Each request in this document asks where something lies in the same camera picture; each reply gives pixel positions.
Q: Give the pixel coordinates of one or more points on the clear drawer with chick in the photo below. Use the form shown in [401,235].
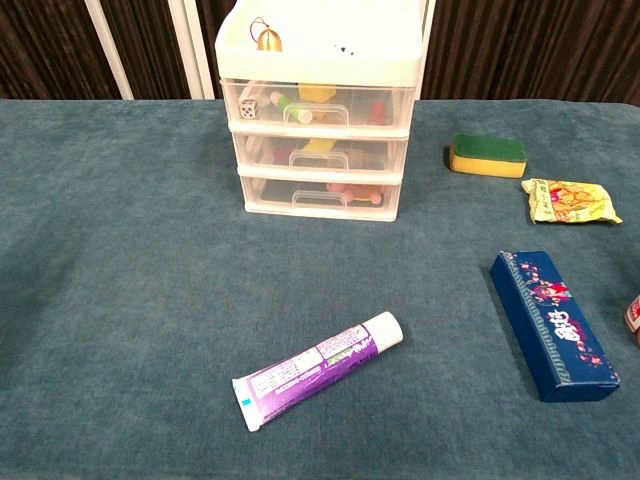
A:
[385,155]

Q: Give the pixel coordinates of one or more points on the clear drawer with die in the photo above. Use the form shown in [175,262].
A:
[360,100]

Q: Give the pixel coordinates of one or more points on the pink toy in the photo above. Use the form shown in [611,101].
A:
[345,190]

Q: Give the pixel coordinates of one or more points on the purple and white toothpaste tube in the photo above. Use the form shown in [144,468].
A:
[310,370]

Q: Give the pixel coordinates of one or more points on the green and white cylinder toy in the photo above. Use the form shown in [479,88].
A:
[295,111]

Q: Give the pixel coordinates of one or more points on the red toy piece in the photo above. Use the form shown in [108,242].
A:
[378,112]

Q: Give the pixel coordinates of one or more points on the yellow toy block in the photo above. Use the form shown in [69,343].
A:
[315,93]

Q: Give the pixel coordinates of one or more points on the white die with purple dots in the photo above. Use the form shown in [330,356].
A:
[248,109]

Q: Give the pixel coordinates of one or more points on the green and yellow sponge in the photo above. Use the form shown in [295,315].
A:
[487,150]

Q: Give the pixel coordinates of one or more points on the white die with black dots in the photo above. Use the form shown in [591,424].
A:
[343,49]

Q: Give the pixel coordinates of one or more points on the teal table cloth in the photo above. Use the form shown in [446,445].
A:
[125,275]

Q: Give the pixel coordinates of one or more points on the blue printed carton box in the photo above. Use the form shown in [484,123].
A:
[550,325]

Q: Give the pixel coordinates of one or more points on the yellow snack packet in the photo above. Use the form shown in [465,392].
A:
[570,200]

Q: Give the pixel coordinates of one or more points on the dark brown pleated curtain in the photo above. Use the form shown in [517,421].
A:
[500,50]

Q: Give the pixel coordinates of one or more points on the clear jar with brown paste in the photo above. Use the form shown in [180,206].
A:
[634,317]

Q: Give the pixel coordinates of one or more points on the white plastic drawer unit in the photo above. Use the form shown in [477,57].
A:
[320,67]

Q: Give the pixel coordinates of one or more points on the white partition frame post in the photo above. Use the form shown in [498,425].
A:
[192,50]
[107,50]

